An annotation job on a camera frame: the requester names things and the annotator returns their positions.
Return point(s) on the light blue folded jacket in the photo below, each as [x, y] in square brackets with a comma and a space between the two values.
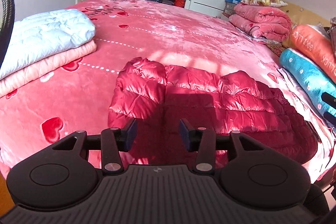
[44, 35]

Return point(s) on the red puffer jacket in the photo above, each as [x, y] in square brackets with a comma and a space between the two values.
[210, 98]

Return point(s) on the pale pink folded jacket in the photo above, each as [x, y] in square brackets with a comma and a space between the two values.
[39, 69]

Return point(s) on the grey coat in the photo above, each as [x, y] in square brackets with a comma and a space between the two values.
[333, 35]

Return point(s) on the red patterned cloth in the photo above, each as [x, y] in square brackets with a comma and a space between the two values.
[275, 48]

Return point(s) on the floral pillow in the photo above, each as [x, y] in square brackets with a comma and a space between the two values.
[263, 1]

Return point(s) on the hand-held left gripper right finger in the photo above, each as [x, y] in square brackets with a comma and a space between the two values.
[185, 134]

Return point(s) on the stack of blue shoe boxes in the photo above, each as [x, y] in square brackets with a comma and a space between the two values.
[231, 5]

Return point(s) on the white printed sheet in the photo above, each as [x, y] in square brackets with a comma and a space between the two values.
[296, 92]

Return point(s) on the teal bolster pillow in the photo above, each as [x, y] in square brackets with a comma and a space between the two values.
[304, 74]

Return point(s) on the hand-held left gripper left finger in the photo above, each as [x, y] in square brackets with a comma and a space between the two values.
[130, 134]

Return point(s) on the yellow star print headboard cover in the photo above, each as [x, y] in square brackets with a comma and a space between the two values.
[304, 15]

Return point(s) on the orange bolster pillow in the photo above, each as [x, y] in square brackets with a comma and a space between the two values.
[315, 48]

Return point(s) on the folded pink quilt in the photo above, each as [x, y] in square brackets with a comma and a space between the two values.
[260, 22]

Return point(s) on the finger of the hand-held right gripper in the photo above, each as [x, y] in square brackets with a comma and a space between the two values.
[330, 100]
[330, 116]

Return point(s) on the pink heart print bed blanket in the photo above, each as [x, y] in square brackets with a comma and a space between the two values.
[170, 35]

